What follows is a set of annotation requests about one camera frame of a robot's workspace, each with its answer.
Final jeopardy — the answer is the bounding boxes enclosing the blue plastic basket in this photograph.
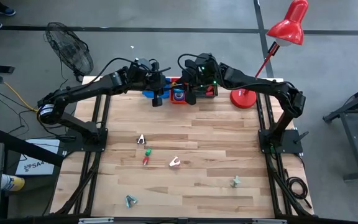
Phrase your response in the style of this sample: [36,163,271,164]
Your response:
[142,77,172,100]

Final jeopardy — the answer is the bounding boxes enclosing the yellow and white bottle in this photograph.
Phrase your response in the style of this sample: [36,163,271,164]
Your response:
[0,174,25,192]

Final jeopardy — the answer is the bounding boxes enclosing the red plastic basket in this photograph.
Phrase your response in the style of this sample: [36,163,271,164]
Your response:
[170,77,191,105]

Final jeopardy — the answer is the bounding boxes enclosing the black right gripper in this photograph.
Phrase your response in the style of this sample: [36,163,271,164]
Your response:
[180,70,206,106]

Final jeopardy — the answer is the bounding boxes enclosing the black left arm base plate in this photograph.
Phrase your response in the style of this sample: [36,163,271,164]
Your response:
[62,128,109,153]

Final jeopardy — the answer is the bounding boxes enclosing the teal staple remover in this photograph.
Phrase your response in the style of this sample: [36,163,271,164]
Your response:
[124,195,138,208]

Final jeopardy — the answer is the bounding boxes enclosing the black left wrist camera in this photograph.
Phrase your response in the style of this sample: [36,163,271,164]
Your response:
[134,57,157,75]

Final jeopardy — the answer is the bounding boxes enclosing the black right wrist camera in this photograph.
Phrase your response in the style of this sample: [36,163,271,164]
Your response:
[185,52,219,74]

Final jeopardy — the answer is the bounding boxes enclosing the black coiled cable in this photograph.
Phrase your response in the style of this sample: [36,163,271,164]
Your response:
[285,169,313,210]

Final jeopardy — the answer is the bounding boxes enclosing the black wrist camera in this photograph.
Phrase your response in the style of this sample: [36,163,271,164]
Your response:
[134,57,157,75]
[185,52,219,74]

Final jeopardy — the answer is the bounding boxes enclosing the white printed paper sign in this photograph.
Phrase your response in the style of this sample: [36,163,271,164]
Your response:
[15,138,61,177]

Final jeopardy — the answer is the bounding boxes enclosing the black plastic basket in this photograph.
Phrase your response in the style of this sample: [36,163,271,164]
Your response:
[190,77,219,99]

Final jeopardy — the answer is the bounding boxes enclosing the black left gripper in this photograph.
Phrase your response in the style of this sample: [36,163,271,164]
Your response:
[144,74,167,108]

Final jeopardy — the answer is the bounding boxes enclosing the black aluminium table frame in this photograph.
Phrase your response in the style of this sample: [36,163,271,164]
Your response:
[50,77,315,218]

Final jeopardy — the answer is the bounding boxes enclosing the silver metal bracket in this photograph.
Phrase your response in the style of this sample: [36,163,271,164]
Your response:
[252,218,288,224]
[78,217,114,224]

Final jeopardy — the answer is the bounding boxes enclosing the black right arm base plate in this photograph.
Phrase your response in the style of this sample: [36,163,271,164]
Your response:
[258,128,304,154]

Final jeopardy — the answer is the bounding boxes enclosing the black metal beam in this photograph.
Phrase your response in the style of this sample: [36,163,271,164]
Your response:
[0,127,65,167]

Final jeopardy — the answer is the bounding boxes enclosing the red desk lamp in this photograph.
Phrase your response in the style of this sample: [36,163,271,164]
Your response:
[229,0,310,110]

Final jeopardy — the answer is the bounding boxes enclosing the black floor fan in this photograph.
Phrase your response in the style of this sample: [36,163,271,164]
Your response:
[44,21,94,83]

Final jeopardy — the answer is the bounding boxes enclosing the yellow power cable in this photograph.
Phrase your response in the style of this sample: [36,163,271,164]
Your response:
[0,64,42,113]

